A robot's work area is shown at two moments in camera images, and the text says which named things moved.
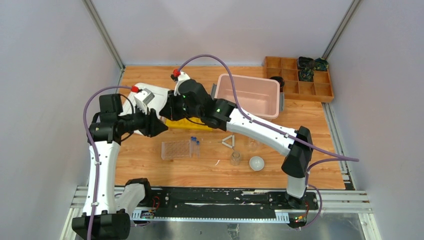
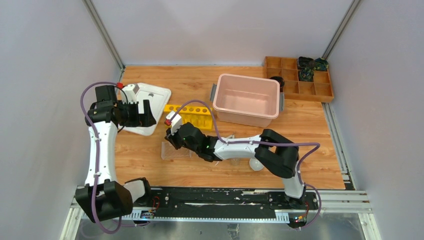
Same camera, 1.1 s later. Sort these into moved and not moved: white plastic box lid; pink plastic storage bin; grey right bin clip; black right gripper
Moved: black right gripper
Not moved: grey right bin clip; pink plastic storage bin; white plastic box lid
